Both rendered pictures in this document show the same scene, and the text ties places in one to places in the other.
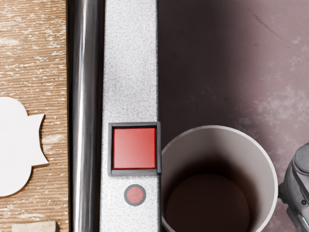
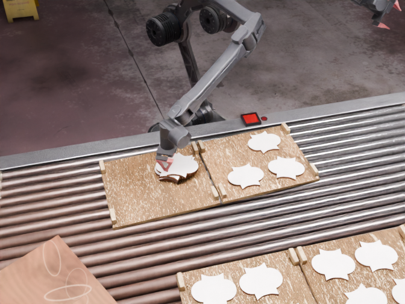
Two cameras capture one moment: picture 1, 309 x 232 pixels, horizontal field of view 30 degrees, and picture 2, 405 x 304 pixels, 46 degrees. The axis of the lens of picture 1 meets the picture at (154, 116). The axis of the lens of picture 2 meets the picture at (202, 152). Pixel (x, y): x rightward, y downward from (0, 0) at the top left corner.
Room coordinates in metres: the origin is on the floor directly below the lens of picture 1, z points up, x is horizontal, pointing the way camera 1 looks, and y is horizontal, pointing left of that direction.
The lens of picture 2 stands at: (1.07, 1.55, 2.31)
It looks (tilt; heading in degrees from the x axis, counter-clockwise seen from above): 43 degrees down; 249
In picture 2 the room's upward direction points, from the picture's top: straight up
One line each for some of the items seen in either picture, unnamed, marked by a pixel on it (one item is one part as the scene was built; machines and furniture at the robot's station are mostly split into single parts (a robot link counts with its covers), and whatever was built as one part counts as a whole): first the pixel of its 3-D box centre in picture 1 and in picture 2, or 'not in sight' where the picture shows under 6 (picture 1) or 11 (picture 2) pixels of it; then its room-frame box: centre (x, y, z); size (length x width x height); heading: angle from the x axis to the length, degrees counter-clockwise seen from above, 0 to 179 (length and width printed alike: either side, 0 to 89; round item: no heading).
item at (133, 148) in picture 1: (134, 149); (251, 119); (0.25, 0.03, 0.92); 0.06 x 0.06 x 0.01; 83
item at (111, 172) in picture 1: (134, 148); (251, 119); (0.25, 0.03, 0.92); 0.08 x 0.08 x 0.02; 83
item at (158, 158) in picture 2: not in sight; (166, 160); (0.72, 0.26, 1.03); 0.07 x 0.07 x 0.09; 57
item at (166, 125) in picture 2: not in sight; (168, 129); (0.70, 0.24, 1.16); 0.07 x 0.06 x 0.07; 109
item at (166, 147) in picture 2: not in sight; (167, 141); (0.71, 0.24, 1.10); 0.10 x 0.07 x 0.07; 57
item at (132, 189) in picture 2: not in sight; (156, 183); (0.77, 0.27, 0.93); 0.41 x 0.35 x 0.02; 176
